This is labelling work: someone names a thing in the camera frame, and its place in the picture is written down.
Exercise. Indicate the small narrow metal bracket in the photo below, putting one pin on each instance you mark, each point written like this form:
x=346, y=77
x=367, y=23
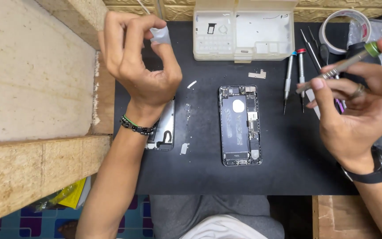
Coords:
x=191, y=84

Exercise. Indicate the person's grey shorts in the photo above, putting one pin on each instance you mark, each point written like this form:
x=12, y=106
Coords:
x=191, y=209

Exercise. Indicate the black work mat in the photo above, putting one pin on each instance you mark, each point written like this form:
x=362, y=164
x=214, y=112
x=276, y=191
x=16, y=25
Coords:
x=197, y=172

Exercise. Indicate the red capped precision screwdriver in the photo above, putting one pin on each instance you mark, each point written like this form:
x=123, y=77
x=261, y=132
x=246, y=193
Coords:
x=301, y=73

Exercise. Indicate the detached phone screen assembly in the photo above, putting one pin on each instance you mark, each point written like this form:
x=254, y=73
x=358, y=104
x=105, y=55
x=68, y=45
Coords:
x=166, y=126

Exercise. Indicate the large metal shield bracket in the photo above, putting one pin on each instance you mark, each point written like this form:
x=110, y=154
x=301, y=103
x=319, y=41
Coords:
x=257, y=75

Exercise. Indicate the white plastic spudger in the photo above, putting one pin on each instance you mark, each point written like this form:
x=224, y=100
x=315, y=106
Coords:
x=313, y=104

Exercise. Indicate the small clear plastic bottle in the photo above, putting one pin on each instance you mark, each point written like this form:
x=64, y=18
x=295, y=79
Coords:
x=160, y=35

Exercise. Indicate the person's foot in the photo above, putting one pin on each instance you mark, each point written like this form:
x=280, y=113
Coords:
x=68, y=229

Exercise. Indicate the person's right hand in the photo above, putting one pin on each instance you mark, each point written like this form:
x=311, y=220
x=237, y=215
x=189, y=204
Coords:
x=367, y=122

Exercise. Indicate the opened phone chassis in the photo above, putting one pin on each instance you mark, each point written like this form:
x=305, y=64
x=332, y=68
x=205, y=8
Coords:
x=239, y=132

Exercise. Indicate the blue capped precision screwdriver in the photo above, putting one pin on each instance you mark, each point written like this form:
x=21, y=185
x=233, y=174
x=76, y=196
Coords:
x=288, y=76

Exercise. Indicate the person's white shirt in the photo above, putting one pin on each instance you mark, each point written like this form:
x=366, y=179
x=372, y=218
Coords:
x=221, y=229

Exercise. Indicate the short metal tweezers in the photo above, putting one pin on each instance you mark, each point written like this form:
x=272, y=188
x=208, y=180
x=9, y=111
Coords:
x=313, y=37

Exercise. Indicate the yellow packet in plastic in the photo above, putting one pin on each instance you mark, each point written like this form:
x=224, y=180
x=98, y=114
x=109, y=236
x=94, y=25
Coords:
x=71, y=194

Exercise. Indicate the black wristwatch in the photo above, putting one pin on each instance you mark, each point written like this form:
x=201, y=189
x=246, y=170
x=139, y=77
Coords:
x=377, y=172

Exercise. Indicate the white tape roll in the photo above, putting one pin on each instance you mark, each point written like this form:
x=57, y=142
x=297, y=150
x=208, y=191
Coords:
x=327, y=39

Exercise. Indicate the purple plastic pick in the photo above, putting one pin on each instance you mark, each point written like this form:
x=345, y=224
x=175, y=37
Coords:
x=339, y=106

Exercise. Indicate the person's left hand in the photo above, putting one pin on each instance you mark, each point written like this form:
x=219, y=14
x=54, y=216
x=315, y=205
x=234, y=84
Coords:
x=134, y=79

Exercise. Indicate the long metal tweezers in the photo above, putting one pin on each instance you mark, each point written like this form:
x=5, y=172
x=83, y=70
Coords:
x=310, y=49

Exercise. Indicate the black sim tray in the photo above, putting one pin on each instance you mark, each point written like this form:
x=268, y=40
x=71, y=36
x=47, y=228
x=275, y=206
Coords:
x=211, y=29

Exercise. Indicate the green capped precision screwdriver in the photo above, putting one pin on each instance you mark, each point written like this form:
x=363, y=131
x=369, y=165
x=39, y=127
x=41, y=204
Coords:
x=343, y=65

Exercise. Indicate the small metal shield plate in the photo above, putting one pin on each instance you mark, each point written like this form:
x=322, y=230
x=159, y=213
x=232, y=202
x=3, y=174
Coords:
x=184, y=148

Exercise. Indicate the chipboard wooden shelf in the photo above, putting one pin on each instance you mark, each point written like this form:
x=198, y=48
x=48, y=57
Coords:
x=28, y=99

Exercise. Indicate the clear plastic organizer box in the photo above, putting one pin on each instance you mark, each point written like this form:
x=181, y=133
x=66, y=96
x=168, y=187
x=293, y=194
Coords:
x=260, y=33

